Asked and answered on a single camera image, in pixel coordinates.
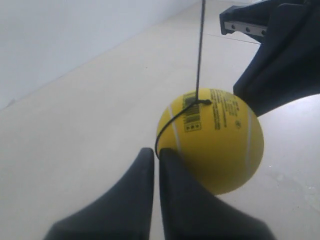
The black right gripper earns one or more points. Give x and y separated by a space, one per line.
286 66

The yellow tennis ball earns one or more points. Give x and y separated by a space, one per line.
217 135

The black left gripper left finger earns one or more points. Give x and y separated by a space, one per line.
123 213

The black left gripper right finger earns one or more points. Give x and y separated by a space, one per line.
190 212

